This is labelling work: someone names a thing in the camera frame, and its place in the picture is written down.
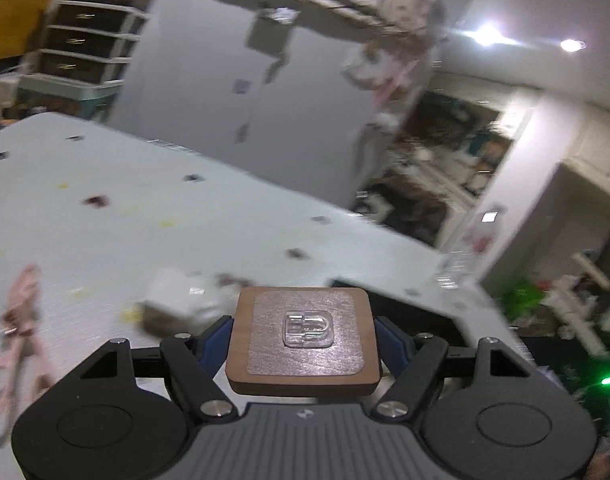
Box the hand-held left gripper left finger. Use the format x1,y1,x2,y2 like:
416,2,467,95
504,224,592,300
78,315,239,420

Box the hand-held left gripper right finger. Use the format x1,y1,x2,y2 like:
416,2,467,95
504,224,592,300
372,316,542,420

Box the black box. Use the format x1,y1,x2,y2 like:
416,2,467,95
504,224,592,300
332,277,516,357

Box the clear plastic water bottle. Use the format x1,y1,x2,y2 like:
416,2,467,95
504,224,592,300
434,202,508,294

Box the brown draped chair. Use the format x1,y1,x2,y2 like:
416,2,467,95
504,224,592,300
354,169,462,247

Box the pink scissors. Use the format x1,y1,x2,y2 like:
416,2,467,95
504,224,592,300
0,264,53,443

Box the white hanging bag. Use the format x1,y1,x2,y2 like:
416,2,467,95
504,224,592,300
341,42,422,102

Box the teal printed cabinet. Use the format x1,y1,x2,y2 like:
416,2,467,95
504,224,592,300
17,71,122,107

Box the large ceiling light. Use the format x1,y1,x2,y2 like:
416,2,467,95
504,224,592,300
476,24,504,45

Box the dark plastic drawer unit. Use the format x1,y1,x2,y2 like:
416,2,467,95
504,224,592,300
34,0,152,87

